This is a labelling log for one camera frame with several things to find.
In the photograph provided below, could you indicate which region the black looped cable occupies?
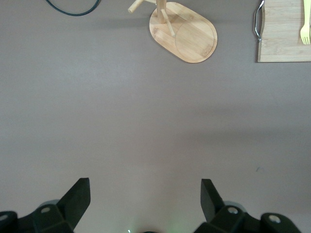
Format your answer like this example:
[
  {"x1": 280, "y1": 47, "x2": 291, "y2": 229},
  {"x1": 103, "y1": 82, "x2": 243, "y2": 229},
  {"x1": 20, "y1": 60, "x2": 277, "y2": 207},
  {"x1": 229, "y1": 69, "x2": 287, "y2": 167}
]
[{"x1": 45, "y1": 0, "x2": 101, "y2": 17}]

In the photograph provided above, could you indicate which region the yellow plastic fork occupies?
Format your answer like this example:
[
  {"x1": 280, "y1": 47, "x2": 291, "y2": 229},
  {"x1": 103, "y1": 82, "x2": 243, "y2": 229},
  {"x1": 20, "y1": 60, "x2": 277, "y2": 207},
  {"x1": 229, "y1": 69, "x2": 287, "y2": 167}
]
[{"x1": 300, "y1": 0, "x2": 311, "y2": 46}]

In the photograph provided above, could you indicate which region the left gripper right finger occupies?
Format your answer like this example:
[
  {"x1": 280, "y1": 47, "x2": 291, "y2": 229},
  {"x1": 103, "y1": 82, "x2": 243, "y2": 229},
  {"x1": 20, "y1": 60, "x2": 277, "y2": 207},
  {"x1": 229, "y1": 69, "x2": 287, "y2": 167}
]
[{"x1": 194, "y1": 179, "x2": 302, "y2": 233}]

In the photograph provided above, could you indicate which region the bamboo cutting board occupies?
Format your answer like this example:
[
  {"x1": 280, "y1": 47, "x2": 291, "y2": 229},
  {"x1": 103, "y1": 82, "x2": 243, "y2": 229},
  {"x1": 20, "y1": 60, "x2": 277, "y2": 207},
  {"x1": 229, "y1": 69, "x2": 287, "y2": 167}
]
[{"x1": 254, "y1": 0, "x2": 311, "y2": 63}]

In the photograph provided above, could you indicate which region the wooden mug tree stand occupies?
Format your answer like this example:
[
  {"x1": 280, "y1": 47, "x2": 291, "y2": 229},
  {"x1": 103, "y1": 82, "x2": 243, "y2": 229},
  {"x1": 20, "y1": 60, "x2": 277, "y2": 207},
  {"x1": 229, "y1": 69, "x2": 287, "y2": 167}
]
[{"x1": 128, "y1": 0, "x2": 218, "y2": 64}]

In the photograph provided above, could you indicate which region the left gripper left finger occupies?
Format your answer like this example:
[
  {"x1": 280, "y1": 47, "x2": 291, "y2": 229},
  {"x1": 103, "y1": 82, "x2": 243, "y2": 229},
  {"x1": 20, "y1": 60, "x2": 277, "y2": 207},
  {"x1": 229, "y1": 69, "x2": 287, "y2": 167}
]
[{"x1": 0, "y1": 178, "x2": 91, "y2": 233}]

